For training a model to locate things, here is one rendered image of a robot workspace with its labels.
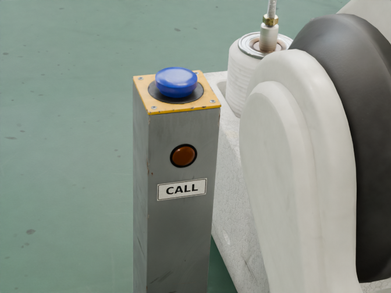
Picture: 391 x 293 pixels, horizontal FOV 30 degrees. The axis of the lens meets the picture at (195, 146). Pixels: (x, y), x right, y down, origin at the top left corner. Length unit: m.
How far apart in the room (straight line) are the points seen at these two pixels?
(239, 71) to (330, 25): 0.54
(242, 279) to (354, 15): 0.56
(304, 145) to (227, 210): 0.57
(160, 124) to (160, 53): 0.80
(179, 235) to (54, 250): 0.27
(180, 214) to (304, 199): 0.40
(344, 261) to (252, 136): 0.09
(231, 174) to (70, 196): 0.29
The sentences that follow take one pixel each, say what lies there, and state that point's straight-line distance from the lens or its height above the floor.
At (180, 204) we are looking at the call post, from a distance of 0.73.
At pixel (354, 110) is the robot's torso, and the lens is 0.34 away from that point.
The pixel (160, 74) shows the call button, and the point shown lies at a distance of 0.69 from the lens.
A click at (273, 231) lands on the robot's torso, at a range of 0.39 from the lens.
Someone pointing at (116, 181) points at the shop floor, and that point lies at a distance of 1.10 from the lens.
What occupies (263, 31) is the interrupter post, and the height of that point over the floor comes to 0.28.
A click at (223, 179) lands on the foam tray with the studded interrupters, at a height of 0.12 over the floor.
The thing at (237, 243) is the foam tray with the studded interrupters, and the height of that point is 0.07.
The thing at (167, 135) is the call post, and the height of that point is 0.29.
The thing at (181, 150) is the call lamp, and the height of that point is 0.27.
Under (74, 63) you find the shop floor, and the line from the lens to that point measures 1.43.
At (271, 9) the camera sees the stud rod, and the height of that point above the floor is 0.30.
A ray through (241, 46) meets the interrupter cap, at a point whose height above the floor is 0.25.
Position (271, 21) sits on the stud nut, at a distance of 0.91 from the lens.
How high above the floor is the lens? 0.66
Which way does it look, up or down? 34 degrees down
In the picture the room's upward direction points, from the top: 3 degrees clockwise
